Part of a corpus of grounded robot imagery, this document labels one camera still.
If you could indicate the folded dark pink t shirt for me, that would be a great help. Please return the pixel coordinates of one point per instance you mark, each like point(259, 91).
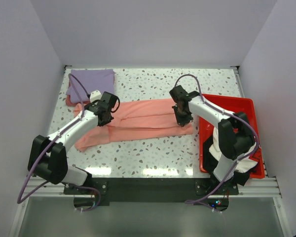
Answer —
point(68, 97)

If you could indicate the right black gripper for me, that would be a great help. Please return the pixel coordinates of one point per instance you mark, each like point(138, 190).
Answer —
point(182, 121)

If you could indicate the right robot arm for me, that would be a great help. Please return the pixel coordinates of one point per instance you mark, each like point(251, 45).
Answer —
point(235, 134)

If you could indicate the red plastic bin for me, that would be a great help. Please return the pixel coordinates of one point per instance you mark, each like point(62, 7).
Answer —
point(235, 104)

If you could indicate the folded purple t shirt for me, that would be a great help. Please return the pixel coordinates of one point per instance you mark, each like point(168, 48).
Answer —
point(101, 80)

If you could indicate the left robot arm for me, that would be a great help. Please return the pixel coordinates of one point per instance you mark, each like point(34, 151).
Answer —
point(48, 157)

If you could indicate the white t shirt red print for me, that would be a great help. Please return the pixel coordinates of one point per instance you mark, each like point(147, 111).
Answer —
point(242, 166)

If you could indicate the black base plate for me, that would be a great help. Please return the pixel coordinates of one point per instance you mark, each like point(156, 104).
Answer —
point(161, 190)

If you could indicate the salmon pink t shirt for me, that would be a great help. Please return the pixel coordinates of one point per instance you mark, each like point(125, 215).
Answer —
point(136, 120)

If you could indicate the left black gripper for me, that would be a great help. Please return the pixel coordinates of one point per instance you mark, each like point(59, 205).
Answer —
point(103, 124)

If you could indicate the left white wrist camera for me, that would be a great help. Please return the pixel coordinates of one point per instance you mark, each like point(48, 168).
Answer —
point(95, 95)

